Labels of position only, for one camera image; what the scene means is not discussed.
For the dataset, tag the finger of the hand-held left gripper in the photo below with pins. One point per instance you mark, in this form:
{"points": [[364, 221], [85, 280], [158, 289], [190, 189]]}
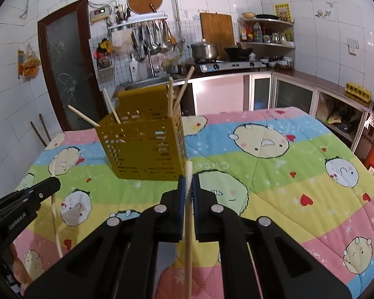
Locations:
{"points": [[34, 193]]}

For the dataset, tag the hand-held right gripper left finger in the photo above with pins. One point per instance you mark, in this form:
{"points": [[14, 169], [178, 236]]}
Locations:
{"points": [[174, 218]]}

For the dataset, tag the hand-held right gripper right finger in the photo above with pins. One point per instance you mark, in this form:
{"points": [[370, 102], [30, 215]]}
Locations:
{"points": [[205, 218]]}

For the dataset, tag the wooden chopstick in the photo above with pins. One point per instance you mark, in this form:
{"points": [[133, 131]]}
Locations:
{"points": [[112, 107], [184, 88], [84, 116], [188, 255], [170, 95], [56, 218]]}

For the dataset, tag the gold perforated utensil holder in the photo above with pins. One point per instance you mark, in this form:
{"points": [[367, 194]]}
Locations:
{"points": [[143, 143]]}

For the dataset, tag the hanging kitchen utensils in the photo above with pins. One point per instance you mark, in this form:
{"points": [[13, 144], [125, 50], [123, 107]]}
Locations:
{"points": [[155, 39]]}

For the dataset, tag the person's left hand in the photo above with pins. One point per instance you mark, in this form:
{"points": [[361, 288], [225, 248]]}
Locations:
{"points": [[20, 271]]}

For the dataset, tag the leaning metal sticks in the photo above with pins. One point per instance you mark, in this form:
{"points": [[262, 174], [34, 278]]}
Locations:
{"points": [[40, 130]]}

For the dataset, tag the cartoon printed blanket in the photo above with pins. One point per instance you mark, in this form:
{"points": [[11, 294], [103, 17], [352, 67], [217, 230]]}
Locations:
{"points": [[283, 177]]}

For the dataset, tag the orange plastic bag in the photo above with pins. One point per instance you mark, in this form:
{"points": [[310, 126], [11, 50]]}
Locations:
{"points": [[29, 65]]}

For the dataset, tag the steel sink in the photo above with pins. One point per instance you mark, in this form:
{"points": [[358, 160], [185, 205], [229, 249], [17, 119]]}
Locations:
{"points": [[149, 82]]}

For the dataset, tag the kitchen counter cabinets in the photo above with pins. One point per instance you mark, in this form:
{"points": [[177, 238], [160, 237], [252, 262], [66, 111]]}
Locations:
{"points": [[286, 93]]}

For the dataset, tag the steel faucet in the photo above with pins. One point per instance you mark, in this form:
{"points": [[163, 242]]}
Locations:
{"points": [[152, 67]]}

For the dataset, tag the white soap bottle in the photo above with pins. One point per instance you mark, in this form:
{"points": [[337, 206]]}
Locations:
{"points": [[133, 70]]}

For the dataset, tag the gas stove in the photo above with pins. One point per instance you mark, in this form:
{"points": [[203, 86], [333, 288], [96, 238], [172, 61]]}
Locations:
{"points": [[227, 65]]}

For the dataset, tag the yellow red hanging items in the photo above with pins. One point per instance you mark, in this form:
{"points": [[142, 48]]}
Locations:
{"points": [[103, 49]]}

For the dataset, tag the steel cooking pot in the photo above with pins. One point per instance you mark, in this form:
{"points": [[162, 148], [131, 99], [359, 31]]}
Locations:
{"points": [[204, 50]]}

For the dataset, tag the black wok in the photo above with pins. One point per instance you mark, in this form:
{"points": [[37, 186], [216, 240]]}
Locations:
{"points": [[239, 53]]}

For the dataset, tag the white plastic bag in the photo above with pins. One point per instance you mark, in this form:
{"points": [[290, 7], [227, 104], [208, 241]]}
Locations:
{"points": [[121, 41]]}

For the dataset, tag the rectangular wooden cutting board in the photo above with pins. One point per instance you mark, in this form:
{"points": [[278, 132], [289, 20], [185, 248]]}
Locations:
{"points": [[217, 31]]}

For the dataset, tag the yellow egg carton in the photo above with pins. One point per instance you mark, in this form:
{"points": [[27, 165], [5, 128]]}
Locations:
{"points": [[357, 91]]}

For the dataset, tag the rack cutlery caddy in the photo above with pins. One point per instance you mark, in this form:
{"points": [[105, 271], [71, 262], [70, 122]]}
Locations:
{"points": [[122, 12]]}

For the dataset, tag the round wooden board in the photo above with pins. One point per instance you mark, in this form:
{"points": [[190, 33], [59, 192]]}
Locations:
{"points": [[143, 0]]}

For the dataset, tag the wall digital controller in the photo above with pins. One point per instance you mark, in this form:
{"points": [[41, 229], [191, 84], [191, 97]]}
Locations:
{"points": [[99, 13]]}

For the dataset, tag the corner wall shelf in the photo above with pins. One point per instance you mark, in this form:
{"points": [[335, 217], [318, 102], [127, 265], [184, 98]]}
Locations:
{"points": [[268, 32]]}

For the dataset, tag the steel wall rack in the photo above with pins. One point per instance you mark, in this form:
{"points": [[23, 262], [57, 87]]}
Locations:
{"points": [[137, 21]]}

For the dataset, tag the vertical wall pipe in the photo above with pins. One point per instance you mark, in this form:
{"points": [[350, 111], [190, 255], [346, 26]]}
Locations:
{"points": [[175, 6]]}

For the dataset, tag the yellow wall poster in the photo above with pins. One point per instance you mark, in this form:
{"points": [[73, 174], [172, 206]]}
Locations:
{"points": [[282, 12]]}

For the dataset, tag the white wall socket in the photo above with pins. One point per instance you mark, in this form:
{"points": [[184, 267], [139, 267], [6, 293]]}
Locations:
{"points": [[353, 46]]}

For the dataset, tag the wall hook stickers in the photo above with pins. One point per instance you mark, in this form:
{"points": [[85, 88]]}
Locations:
{"points": [[323, 12]]}

